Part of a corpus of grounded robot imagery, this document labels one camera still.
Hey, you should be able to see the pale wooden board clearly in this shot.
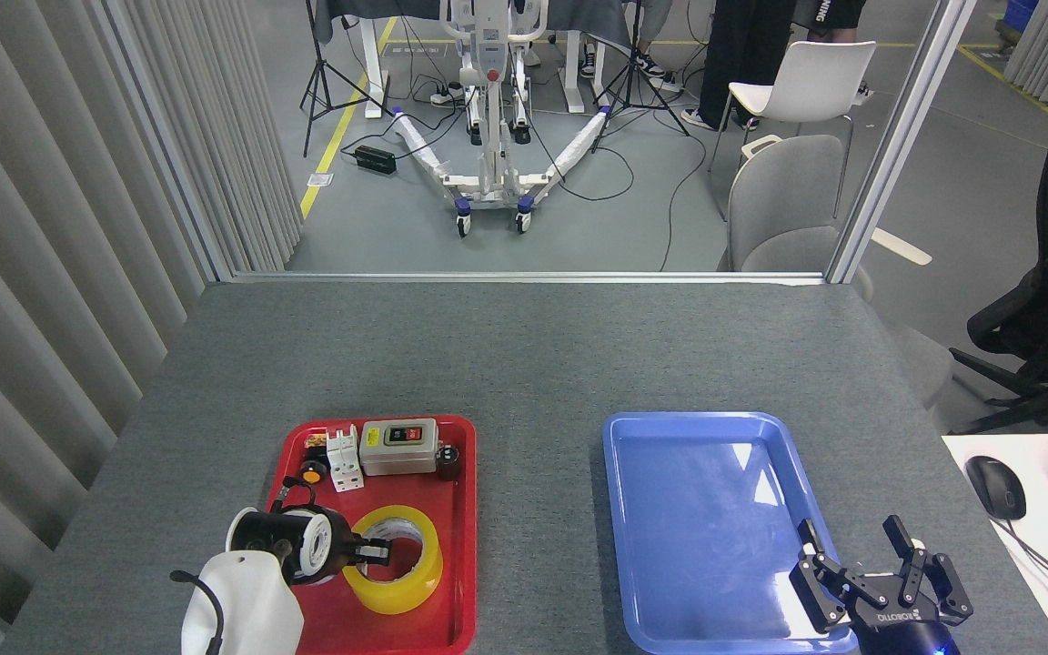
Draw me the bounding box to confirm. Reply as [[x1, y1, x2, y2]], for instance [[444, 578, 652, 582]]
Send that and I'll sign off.
[[870, 227, 932, 267]]

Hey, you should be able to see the white wheeled stand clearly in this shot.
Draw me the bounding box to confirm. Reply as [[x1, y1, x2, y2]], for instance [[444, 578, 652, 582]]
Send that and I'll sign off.
[[392, 0, 611, 237]]

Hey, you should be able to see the white circuit breaker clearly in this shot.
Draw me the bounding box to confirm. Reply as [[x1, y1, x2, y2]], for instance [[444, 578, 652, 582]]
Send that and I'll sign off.
[[326, 425, 366, 493]]

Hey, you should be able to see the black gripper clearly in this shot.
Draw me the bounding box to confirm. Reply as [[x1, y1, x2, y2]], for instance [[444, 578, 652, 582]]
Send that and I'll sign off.
[[790, 515, 975, 655], [315, 509, 394, 580]]

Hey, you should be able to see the black tripod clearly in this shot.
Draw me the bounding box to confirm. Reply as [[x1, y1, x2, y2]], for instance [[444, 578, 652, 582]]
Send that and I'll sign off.
[[299, 0, 393, 157], [592, 0, 690, 154]]

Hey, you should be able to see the red plastic tray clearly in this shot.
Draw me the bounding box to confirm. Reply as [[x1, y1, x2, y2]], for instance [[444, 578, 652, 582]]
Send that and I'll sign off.
[[265, 415, 479, 655]]

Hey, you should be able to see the blue plastic tray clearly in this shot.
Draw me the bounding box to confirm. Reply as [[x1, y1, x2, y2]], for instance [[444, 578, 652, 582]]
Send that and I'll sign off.
[[602, 411, 857, 655]]

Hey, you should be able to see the black computer mouse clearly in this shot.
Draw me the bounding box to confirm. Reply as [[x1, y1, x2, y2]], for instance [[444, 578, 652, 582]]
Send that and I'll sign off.
[[964, 456, 1027, 522]]

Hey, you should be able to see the silver aluminium rail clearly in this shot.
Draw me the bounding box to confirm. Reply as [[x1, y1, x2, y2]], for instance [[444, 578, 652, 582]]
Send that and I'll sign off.
[[231, 271, 830, 287]]

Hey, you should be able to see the grey push button switch box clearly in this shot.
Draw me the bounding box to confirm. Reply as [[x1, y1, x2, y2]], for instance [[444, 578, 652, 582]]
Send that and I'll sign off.
[[358, 418, 440, 478]]

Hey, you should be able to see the white desk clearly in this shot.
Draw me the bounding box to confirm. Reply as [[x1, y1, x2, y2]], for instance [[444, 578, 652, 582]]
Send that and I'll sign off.
[[942, 433, 1048, 655]]

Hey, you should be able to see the silver aluminium post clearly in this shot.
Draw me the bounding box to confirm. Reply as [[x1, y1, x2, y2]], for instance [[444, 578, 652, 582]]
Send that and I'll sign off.
[[826, 0, 980, 285]]

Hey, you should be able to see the grey upholstered chair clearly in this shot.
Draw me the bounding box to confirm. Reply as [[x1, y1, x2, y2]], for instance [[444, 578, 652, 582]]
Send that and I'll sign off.
[[726, 135, 875, 301]]

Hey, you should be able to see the person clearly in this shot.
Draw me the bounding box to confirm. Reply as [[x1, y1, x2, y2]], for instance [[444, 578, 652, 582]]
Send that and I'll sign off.
[[579, 0, 681, 94], [680, 0, 869, 133]]

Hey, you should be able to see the white plastic chair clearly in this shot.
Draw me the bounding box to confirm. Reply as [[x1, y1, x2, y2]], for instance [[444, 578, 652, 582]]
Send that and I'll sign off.
[[709, 40, 878, 219]]

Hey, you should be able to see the table with white legs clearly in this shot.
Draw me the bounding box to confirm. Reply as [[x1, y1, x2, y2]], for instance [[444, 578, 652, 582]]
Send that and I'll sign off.
[[315, 0, 643, 119]]

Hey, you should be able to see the black floor cable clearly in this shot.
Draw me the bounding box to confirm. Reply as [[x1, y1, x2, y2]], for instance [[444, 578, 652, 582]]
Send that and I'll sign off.
[[659, 136, 709, 272]]

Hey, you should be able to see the blue bin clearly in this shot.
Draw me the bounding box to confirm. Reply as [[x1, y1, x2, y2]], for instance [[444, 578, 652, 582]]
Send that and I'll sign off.
[[997, 0, 1039, 51]]

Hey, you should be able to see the yellow tape roll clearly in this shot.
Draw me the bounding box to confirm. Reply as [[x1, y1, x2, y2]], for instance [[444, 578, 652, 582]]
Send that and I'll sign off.
[[342, 505, 444, 615]]

